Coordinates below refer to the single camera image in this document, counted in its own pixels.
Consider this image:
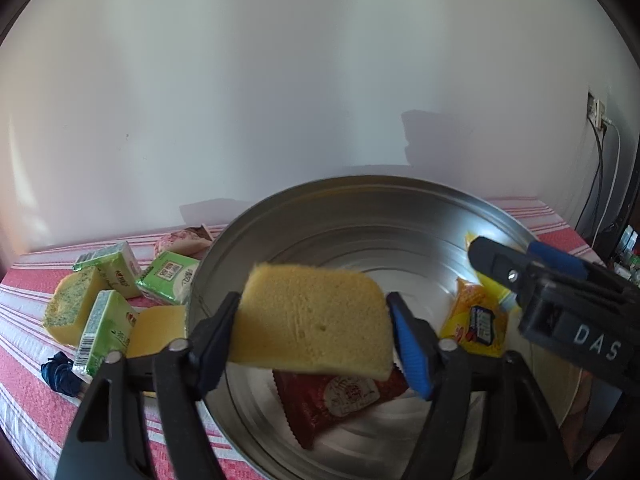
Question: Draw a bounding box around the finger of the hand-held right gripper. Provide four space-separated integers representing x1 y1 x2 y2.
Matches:
467 236 538 306
527 241 640 306

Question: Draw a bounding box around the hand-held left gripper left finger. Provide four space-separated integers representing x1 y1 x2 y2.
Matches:
54 291 242 480

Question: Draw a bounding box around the round metal basin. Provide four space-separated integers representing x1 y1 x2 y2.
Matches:
186 175 583 480

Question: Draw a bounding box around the dark cluttered shelf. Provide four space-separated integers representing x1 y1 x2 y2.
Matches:
607 222 640 283

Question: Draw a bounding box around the yellow sponge with green scourer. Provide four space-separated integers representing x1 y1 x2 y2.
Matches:
42 266 108 348

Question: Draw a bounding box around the green tissue pack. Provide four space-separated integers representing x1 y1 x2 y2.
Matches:
72 290 138 378
73 241 142 300
136 251 201 306

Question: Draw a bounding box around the dark blue wrapped object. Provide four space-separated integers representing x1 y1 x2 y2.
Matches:
41 351 83 396

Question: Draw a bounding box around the pink snack packet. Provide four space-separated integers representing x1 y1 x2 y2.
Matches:
153 225 213 261

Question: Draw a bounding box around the black cable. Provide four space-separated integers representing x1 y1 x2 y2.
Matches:
575 119 608 243

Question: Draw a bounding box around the red striped tablecloth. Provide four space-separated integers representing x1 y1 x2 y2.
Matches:
0 195 601 480

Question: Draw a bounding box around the white wall socket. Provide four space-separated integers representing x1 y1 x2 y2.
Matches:
586 91 608 128

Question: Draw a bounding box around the orange snack packet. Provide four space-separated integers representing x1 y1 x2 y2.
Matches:
439 277 511 358

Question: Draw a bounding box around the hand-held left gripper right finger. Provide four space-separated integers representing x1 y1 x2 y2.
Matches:
386 291 573 480

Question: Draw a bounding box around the red snack packet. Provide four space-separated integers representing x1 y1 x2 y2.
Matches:
272 365 408 451

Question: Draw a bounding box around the white cable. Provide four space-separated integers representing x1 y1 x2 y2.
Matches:
600 119 623 233

